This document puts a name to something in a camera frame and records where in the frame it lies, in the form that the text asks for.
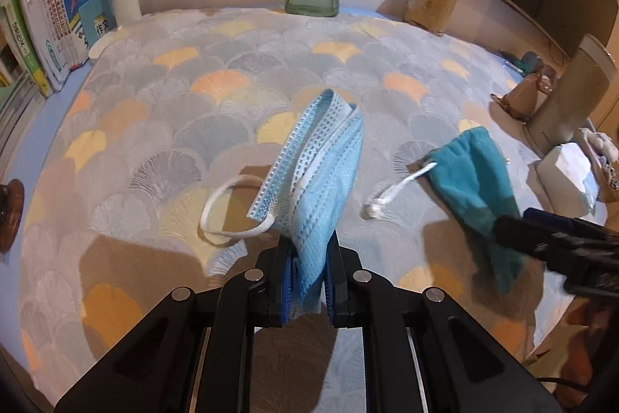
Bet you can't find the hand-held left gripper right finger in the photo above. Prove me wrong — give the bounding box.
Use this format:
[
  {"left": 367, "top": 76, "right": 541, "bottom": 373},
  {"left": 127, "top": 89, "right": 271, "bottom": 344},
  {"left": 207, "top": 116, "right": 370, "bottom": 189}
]
[{"left": 321, "top": 231, "right": 564, "bottom": 413}]

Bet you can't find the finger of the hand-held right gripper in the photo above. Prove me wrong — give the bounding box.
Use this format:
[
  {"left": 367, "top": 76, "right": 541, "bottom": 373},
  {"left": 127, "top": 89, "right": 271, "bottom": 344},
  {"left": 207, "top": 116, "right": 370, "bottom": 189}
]
[
  {"left": 492, "top": 214, "right": 589, "bottom": 267},
  {"left": 523, "top": 207, "right": 619, "bottom": 242}
]

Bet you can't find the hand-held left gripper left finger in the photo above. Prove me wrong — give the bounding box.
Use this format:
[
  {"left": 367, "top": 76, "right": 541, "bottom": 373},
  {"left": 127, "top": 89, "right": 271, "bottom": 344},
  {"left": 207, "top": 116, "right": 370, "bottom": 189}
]
[{"left": 53, "top": 234, "right": 297, "bottom": 413}]

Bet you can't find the teal drawstring pouch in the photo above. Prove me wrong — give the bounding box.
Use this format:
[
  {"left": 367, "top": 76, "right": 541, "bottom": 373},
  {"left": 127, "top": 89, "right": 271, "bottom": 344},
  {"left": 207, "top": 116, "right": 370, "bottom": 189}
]
[{"left": 361, "top": 127, "right": 528, "bottom": 296}]

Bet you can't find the blue face mask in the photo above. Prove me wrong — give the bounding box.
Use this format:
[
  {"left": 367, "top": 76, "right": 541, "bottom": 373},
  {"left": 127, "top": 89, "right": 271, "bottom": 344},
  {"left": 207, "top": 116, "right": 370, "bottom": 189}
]
[{"left": 200, "top": 87, "right": 365, "bottom": 318}]

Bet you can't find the white teal tissue pack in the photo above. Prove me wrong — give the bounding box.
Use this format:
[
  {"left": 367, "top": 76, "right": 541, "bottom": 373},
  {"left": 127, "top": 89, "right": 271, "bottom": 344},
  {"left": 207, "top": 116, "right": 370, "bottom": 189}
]
[{"left": 534, "top": 141, "right": 602, "bottom": 217}]

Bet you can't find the white plush toy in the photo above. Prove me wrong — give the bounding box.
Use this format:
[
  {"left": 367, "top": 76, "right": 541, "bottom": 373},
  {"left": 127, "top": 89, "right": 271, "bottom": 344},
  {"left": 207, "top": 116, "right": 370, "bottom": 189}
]
[{"left": 577, "top": 127, "right": 619, "bottom": 163}]

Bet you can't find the small brown leather bag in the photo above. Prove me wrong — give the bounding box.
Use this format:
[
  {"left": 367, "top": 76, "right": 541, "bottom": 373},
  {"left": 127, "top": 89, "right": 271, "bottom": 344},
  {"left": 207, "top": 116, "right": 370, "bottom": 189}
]
[{"left": 489, "top": 64, "right": 560, "bottom": 124}]

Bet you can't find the small green item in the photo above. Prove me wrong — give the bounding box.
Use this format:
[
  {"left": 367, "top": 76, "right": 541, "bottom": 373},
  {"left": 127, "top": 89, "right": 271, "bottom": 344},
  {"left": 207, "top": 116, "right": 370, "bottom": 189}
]
[{"left": 500, "top": 50, "right": 543, "bottom": 75}]

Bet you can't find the cardboard pen holder with pens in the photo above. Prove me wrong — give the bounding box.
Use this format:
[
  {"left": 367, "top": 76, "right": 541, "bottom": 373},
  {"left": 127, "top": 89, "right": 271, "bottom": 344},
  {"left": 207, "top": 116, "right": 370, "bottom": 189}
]
[{"left": 403, "top": 0, "right": 462, "bottom": 36}]

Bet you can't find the brown round disc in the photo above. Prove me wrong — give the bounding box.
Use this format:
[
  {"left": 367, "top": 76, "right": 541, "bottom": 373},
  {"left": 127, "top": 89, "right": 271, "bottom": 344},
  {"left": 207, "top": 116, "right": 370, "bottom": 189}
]
[{"left": 0, "top": 179, "right": 25, "bottom": 255}]

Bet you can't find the black cable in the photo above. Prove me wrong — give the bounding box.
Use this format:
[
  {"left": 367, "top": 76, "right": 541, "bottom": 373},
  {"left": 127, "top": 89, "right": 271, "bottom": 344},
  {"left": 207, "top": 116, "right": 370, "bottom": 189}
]
[{"left": 534, "top": 373, "right": 598, "bottom": 397}]

